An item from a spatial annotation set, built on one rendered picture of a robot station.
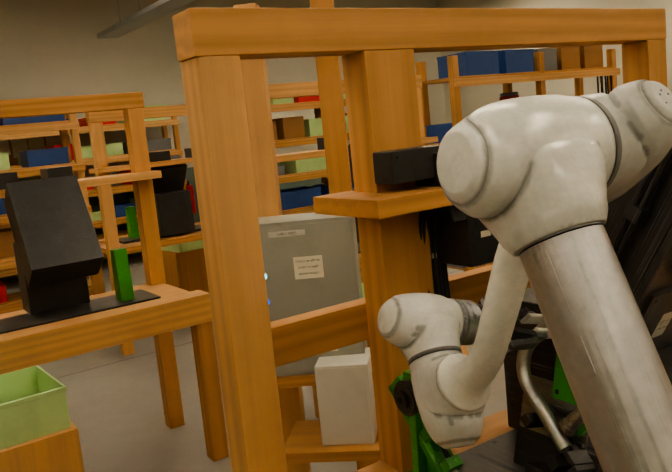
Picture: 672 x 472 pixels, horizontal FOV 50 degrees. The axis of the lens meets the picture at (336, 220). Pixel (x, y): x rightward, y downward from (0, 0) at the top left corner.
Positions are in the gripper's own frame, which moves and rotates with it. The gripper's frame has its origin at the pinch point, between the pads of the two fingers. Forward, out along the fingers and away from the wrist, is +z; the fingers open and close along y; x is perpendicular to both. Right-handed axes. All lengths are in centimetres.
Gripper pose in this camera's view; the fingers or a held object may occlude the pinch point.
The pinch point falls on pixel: (539, 326)
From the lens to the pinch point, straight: 163.7
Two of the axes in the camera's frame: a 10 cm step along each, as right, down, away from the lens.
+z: 8.3, 1.1, 5.4
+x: -4.7, 6.5, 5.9
